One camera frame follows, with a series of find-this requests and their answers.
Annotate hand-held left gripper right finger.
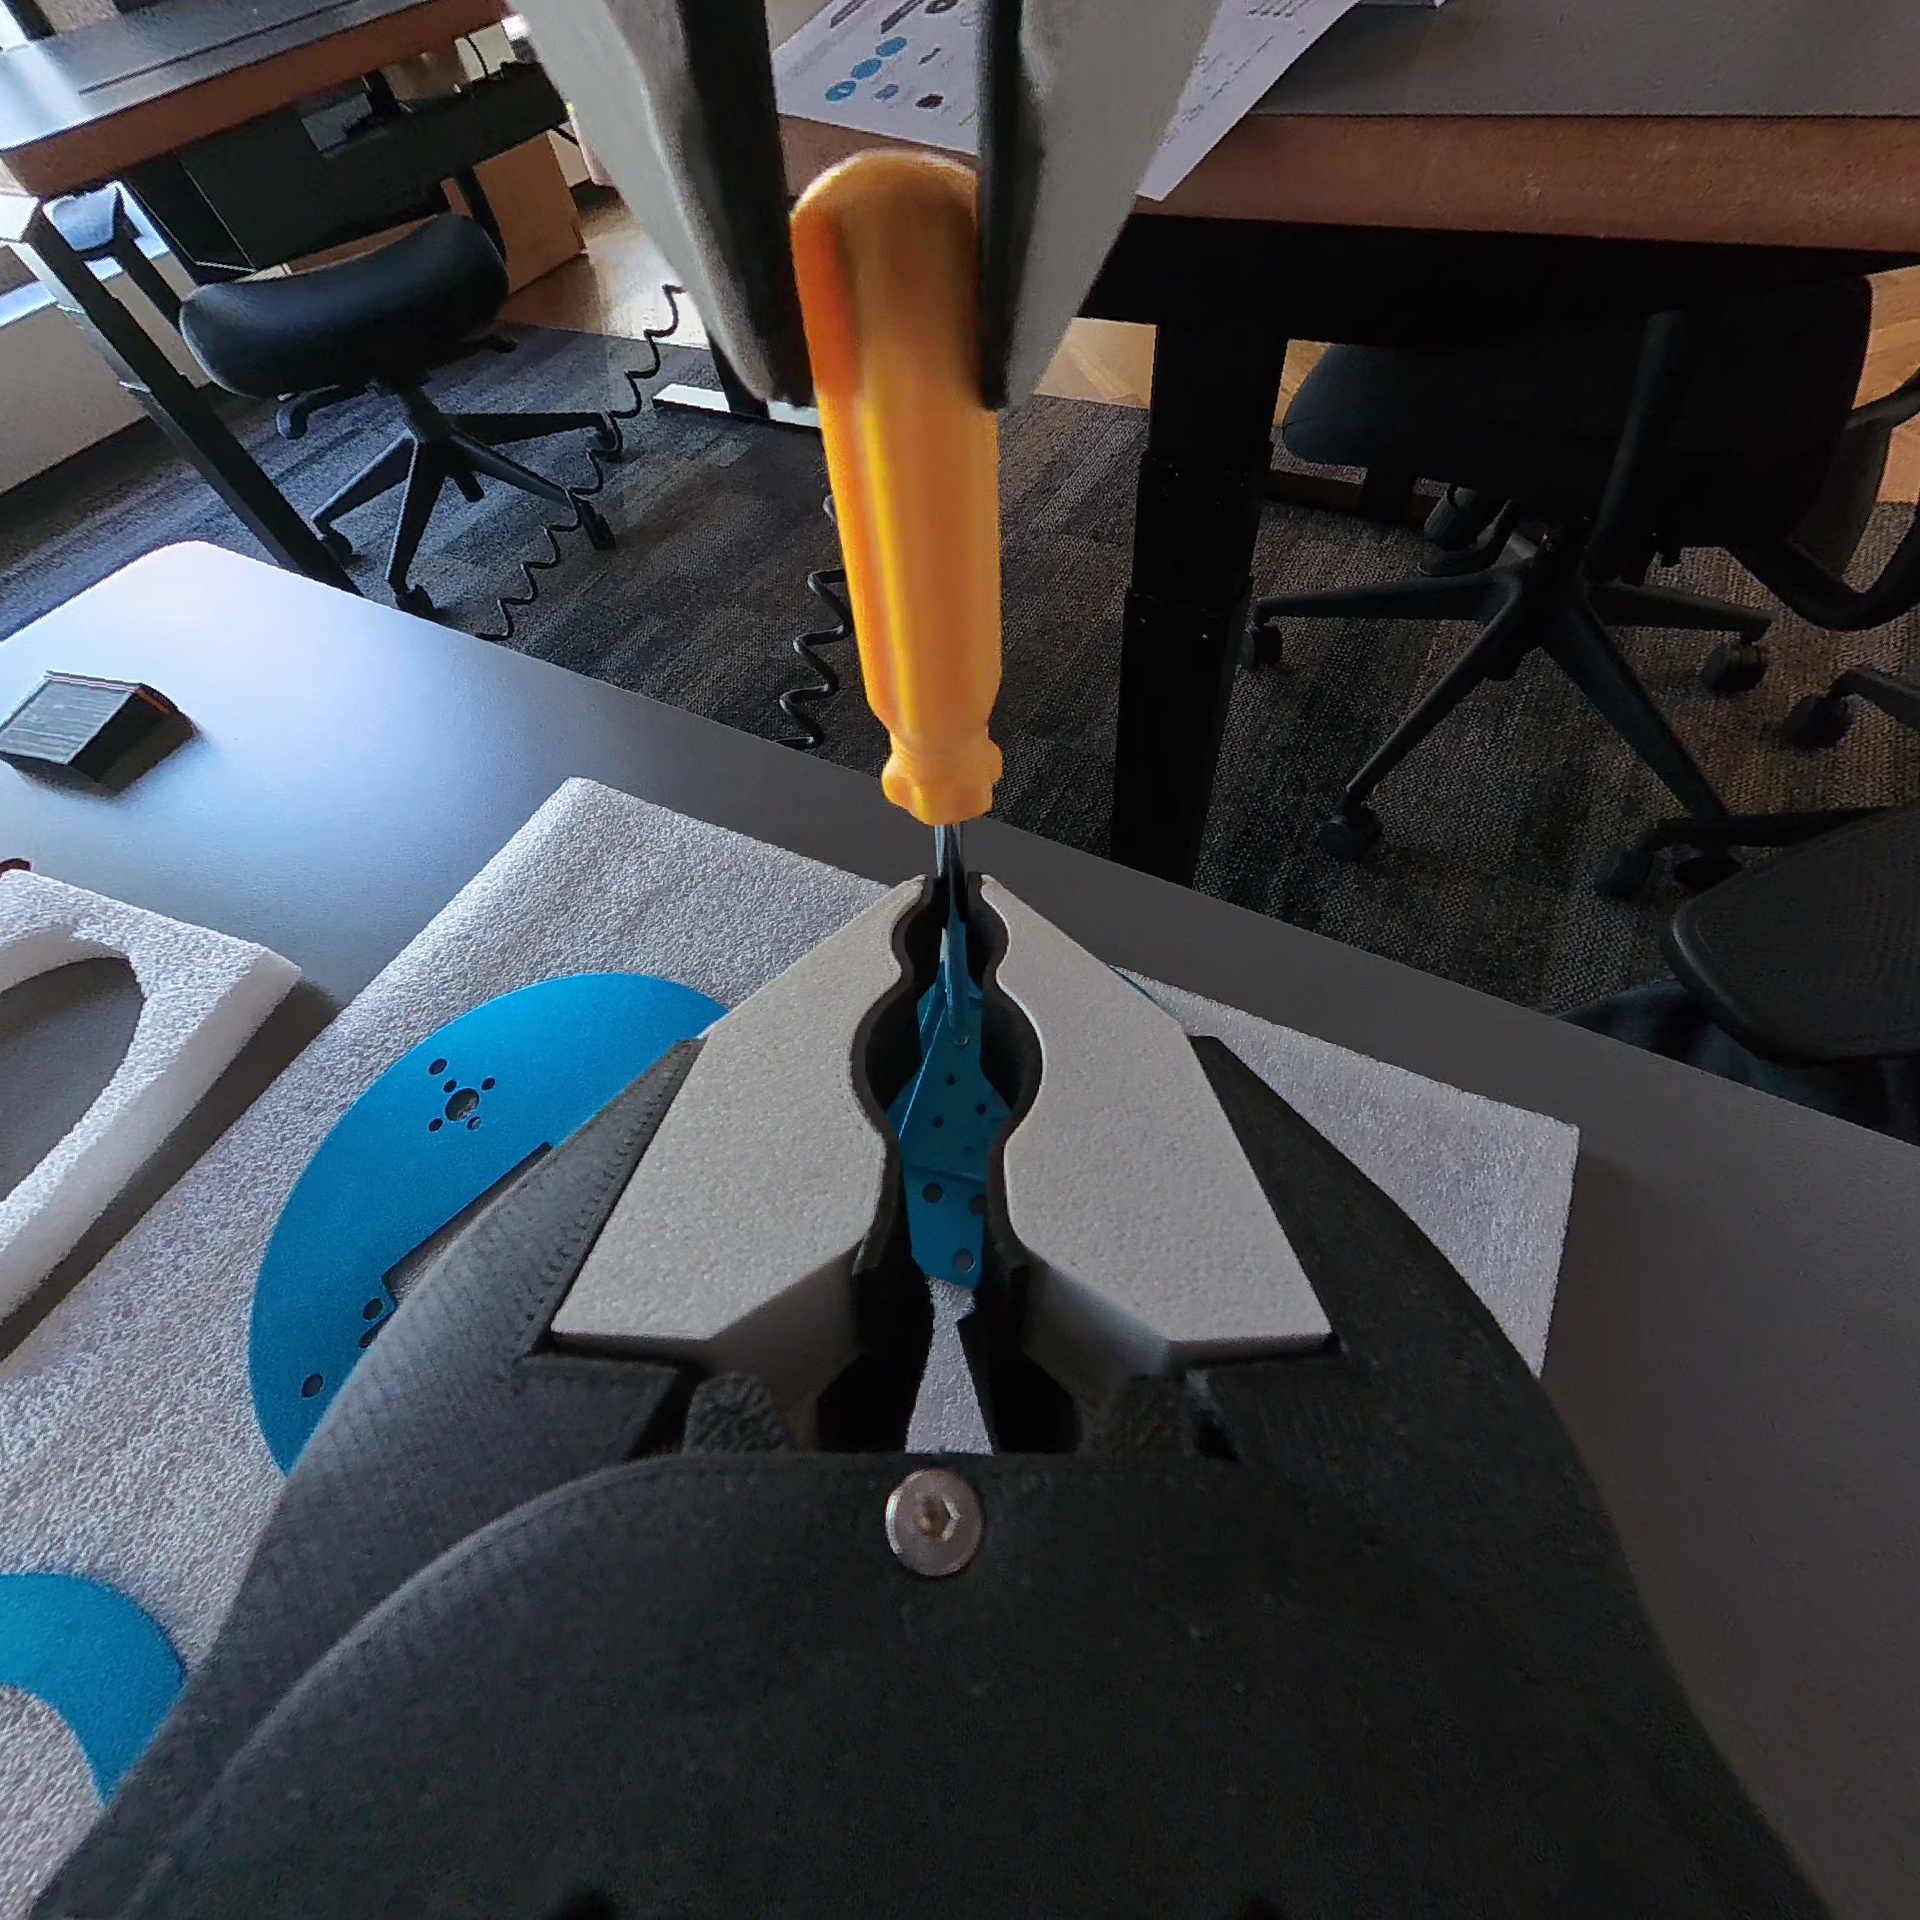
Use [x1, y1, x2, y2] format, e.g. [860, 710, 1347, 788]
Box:
[961, 873, 1337, 1443]

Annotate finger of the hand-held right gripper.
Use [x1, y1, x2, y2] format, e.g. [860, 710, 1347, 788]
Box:
[970, 0, 1230, 406]
[508, 0, 825, 404]

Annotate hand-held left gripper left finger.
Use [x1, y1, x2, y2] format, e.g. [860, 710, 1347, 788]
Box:
[548, 873, 946, 1443]

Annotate blue perforated metal bracket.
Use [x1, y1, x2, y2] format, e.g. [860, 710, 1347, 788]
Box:
[888, 960, 1010, 1292]

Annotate orange handled screwdriver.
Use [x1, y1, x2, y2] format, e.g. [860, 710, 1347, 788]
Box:
[789, 152, 1009, 1051]

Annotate black under-desk tray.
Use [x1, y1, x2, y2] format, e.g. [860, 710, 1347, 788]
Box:
[165, 66, 571, 278]

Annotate brown cardboard box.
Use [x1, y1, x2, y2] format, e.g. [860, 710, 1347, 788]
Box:
[450, 134, 587, 294]

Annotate blue slotted metal disc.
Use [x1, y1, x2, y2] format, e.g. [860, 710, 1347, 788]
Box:
[250, 972, 733, 1474]

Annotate printed instruction sheet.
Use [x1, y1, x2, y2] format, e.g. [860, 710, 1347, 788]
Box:
[773, 0, 1361, 203]

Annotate large white foam sheet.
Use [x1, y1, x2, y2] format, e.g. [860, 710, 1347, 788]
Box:
[0, 774, 1579, 1920]

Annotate black saddle stool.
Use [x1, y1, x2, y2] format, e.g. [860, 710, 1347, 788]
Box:
[180, 212, 620, 619]

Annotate person's dark trousers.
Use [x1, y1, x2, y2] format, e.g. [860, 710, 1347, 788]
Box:
[1558, 976, 1771, 1067]

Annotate white foam piece with cutout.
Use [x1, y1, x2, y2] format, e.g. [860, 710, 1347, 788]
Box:
[0, 870, 302, 1321]

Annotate black mesh office chair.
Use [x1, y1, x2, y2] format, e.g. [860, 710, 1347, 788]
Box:
[1665, 803, 1920, 1070]

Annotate small black box red edge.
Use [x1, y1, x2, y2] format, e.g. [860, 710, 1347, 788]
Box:
[0, 672, 197, 794]

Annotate thin coiled black cable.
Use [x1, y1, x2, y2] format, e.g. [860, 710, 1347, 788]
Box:
[480, 277, 677, 646]

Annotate thick coiled black cable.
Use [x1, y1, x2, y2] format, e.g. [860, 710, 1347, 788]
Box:
[780, 569, 848, 752]

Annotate black desk leg frame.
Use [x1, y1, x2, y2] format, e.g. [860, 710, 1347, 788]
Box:
[22, 187, 362, 595]

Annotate blue metal ring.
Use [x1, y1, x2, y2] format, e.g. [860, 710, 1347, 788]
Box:
[0, 1573, 190, 1801]

